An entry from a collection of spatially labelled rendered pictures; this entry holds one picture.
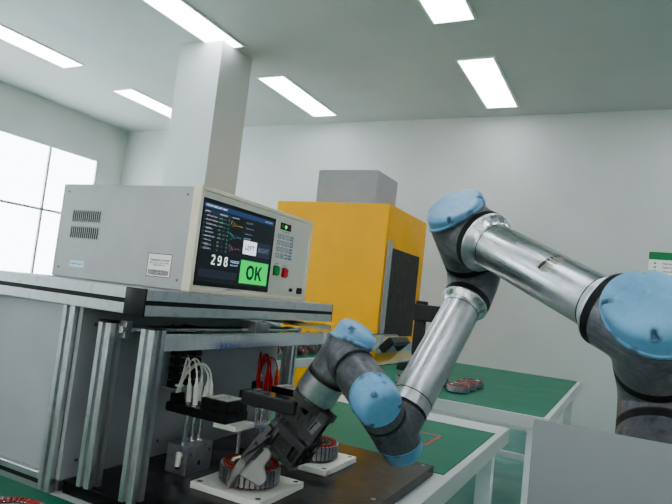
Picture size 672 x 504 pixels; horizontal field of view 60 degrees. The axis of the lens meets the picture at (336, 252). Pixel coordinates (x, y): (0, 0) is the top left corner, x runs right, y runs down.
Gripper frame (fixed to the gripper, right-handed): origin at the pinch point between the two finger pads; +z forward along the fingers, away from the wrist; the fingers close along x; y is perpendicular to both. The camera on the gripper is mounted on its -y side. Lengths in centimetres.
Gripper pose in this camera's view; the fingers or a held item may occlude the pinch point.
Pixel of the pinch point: (248, 474)
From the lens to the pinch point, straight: 115.8
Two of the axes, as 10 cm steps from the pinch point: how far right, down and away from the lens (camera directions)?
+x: 4.4, 1.2, 8.9
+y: 7.2, 5.5, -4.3
